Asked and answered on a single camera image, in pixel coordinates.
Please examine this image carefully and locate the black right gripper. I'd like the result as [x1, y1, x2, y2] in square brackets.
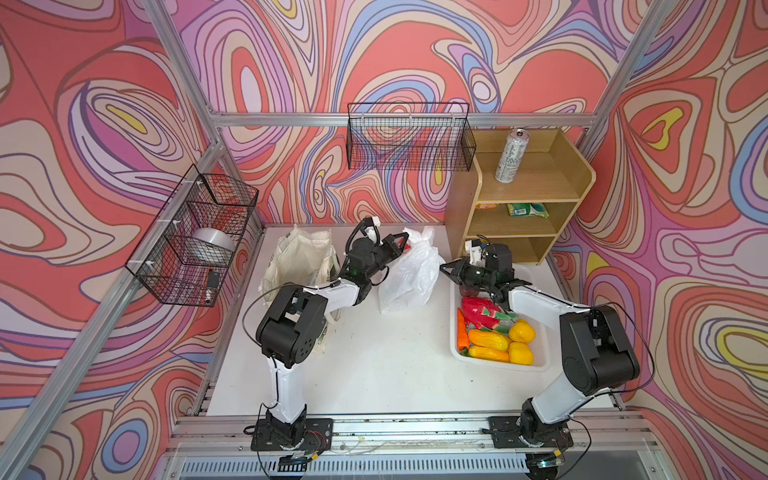
[439, 255, 496, 290]

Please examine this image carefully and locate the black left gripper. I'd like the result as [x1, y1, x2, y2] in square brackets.
[360, 232, 407, 283]

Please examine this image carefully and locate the white plastic grocery bag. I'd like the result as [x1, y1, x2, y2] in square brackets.
[379, 226, 445, 314]

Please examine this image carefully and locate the cream canvas tote bag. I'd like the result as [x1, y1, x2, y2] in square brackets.
[259, 225, 343, 354]

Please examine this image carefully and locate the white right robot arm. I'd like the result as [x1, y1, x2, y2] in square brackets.
[440, 257, 641, 425]

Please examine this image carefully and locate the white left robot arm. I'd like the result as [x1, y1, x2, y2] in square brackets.
[251, 221, 409, 427]

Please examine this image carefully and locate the pink dragon fruit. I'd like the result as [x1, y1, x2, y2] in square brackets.
[460, 297, 520, 333]

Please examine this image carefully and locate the orange carrot left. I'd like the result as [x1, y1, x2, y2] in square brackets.
[456, 309, 471, 355]

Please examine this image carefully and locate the yellow squash upper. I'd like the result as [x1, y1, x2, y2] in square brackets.
[468, 329, 511, 351]

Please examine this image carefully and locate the yellow squash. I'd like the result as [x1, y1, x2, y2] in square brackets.
[468, 329, 511, 351]
[468, 345, 510, 363]

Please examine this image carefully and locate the yellow squash lower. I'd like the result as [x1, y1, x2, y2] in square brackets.
[468, 345, 510, 363]

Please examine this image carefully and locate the yellow lemon upper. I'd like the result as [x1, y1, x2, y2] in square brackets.
[508, 319, 536, 345]

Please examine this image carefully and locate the yellow lemon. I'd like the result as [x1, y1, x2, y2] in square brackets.
[508, 342, 535, 366]
[508, 319, 536, 345]

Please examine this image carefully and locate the green snack packet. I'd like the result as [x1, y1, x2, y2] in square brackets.
[507, 203, 549, 218]

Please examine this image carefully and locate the yellow lemon lower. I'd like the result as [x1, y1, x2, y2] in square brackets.
[508, 342, 535, 366]

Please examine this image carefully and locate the wooden shelf unit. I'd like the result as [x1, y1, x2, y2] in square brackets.
[444, 128, 596, 264]

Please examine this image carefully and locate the white plastic produce basket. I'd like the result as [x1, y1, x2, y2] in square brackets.
[449, 284, 554, 373]

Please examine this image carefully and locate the silver drink can right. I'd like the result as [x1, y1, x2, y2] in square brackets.
[495, 128, 530, 184]

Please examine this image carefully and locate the silver tape roll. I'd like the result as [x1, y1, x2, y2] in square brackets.
[189, 228, 235, 266]

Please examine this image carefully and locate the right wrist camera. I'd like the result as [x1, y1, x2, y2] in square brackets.
[464, 239, 488, 267]

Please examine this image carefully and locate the black wire basket back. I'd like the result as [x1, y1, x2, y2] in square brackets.
[346, 100, 476, 172]

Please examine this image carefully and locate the black wire basket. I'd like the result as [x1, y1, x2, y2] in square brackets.
[125, 165, 259, 307]
[346, 100, 476, 172]

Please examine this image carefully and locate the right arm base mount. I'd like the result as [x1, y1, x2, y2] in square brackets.
[482, 412, 574, 450]

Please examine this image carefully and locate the black wire basket left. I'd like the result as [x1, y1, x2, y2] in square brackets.
[125, 165, 259, 307]

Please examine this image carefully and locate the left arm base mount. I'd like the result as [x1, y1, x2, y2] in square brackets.
[250, 417, 334, 452]

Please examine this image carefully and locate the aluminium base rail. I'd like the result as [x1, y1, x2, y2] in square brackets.
[166, 409, 661, 459]

